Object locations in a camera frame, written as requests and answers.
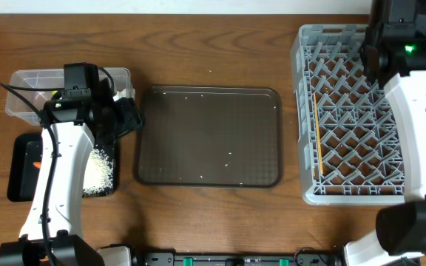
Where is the pile of white rice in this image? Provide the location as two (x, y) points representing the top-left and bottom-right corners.
(82, 148), (115, 197)

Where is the wooden chopstick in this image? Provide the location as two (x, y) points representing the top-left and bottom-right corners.
(312, 93), (323, 177)

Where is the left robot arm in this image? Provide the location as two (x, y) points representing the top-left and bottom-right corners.
(0, 62), (143, 265)

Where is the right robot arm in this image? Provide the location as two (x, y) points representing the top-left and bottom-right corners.
(341, 0), (426, 265)

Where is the grey dishwasher rack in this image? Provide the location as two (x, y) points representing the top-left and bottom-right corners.
(291, 24), (405, 205)

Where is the white crumpled tissue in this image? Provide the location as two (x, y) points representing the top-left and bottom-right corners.
(112, 88), (135, 101)

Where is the dark brown serving tray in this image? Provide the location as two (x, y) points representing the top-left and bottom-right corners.
(133, 86), (283, 188)

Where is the clear plastic bin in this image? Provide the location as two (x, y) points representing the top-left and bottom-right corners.
(5, 67), (134, 126)

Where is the black bin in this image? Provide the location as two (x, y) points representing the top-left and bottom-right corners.
(7, 133), (119, 202)

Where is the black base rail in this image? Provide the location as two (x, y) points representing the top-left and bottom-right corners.
(98, 243), (347, 266)

